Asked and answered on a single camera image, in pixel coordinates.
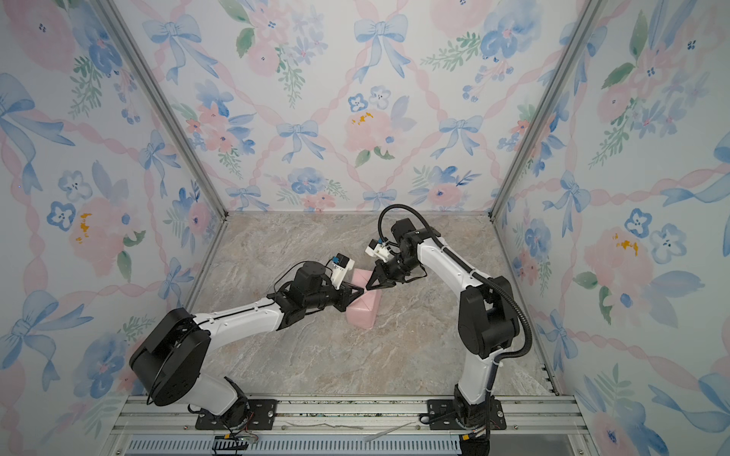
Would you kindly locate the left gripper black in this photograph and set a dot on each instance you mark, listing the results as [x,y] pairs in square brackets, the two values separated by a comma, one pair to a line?
[346,296]

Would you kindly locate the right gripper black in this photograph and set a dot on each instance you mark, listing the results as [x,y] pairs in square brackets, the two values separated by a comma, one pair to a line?
[379,273]

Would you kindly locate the purple pink wrapping paper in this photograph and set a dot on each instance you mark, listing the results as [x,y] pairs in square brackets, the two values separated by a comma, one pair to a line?
[363,311]

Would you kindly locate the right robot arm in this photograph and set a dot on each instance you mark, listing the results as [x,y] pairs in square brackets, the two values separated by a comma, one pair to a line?
[487,322]

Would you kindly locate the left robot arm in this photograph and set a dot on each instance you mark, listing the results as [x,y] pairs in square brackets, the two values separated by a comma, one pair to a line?
[169,362]

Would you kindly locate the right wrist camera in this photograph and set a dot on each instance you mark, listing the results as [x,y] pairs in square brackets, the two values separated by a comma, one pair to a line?
[393,239]

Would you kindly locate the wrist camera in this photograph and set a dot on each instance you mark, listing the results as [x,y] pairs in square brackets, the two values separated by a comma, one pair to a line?
[393,239]
[341,266]

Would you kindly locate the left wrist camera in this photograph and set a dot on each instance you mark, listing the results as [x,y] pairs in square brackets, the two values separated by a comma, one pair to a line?
[341,266]

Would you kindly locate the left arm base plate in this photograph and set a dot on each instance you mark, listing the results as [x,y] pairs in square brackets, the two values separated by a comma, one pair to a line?
[245,415]

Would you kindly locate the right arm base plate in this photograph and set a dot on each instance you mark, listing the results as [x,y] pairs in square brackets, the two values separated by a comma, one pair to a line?
[456,415]

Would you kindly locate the right aluminium corner post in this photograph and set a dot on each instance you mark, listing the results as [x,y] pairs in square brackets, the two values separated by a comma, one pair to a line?
[576,42]

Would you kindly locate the aluminium corner post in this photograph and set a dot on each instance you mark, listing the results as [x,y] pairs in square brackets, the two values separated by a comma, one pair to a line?
[121,35]
[576,42]

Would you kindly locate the aluminium frame rail front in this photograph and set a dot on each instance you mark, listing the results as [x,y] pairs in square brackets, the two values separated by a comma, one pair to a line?
[366,415]

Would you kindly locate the left aluminium corner post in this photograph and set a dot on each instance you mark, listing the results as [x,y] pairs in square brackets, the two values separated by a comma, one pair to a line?
[121,35]

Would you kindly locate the vented cable duct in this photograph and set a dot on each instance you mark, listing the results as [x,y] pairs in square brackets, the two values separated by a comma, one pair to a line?
[293,445]

